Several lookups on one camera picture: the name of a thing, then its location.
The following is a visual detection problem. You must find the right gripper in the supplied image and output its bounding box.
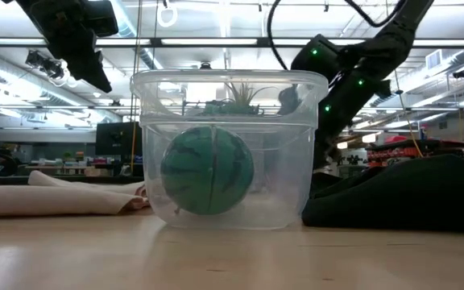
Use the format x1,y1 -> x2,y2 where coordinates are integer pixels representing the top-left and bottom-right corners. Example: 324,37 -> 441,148
313,96 -> 362,170

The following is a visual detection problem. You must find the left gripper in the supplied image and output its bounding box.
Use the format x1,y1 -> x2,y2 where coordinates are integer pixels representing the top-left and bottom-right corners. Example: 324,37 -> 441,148
30,0 -> 113,93

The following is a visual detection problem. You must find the green toy watermelon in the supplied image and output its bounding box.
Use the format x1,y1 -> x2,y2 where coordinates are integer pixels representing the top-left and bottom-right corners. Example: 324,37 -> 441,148
159,126 -> 255,216

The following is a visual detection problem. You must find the clear plastic tupperware container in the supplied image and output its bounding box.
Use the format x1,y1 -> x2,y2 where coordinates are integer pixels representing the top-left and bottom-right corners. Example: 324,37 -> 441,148
130,68 -> 329,231

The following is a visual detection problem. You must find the black ceiling-mounted device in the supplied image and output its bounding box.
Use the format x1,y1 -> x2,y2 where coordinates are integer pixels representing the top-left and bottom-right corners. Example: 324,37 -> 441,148
24,49 -> 65,81

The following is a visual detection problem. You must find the black monitor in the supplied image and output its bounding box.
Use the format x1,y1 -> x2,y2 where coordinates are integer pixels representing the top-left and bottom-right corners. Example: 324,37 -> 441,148
95,121 -> 144,165

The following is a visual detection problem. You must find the black ceiling beam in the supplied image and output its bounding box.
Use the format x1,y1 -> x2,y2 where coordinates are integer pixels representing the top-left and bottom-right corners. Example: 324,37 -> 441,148
0,37 -> 464,50

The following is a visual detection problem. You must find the red and black tool rack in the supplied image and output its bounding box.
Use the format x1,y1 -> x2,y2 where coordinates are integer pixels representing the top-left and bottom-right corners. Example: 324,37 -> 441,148
365,135 -> 464,169

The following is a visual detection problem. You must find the cluttered background workbench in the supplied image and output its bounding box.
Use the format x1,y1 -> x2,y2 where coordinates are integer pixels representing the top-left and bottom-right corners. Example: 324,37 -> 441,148
0,140 -> 144,186

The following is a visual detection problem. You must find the potted succulent plant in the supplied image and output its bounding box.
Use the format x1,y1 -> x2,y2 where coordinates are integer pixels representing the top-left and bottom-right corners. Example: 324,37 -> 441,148
203,81 -> 280,118

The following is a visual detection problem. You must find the black cloth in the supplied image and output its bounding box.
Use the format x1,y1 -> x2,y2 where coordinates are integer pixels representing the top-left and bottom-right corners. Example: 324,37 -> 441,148
300,153 -> 464,234

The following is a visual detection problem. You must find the white vent grille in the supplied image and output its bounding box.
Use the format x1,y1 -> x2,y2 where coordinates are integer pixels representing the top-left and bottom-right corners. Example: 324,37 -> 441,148
425,49 -> 444,71

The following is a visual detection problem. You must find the beige cloth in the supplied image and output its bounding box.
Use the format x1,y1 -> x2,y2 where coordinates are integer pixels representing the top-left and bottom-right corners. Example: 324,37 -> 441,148
0,169 -> 149,218

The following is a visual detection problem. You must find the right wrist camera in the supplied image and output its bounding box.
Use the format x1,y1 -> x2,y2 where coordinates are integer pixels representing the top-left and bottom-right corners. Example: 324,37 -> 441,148
278,83 -> 302,117

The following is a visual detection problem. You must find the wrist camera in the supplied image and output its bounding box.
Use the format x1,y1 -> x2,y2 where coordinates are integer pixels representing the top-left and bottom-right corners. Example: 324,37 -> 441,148
79,0 -> 119,38
278,83 -> 302,117

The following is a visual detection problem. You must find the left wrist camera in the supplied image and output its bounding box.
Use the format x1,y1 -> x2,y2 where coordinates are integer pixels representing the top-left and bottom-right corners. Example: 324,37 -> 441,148
79,0 -> 119,38

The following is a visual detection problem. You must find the silver ventilation duct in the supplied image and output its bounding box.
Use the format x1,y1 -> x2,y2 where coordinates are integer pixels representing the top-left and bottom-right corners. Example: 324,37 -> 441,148
109,0 -> 164,70
371,48 -> 464,109

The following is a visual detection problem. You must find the yellow hanging cord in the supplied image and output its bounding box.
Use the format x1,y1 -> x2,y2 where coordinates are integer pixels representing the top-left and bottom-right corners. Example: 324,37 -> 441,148
392,68 -> 425,159

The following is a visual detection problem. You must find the white hanging ring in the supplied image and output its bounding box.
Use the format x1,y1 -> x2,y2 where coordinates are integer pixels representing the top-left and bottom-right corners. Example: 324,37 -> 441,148
156,2 -> 178,28

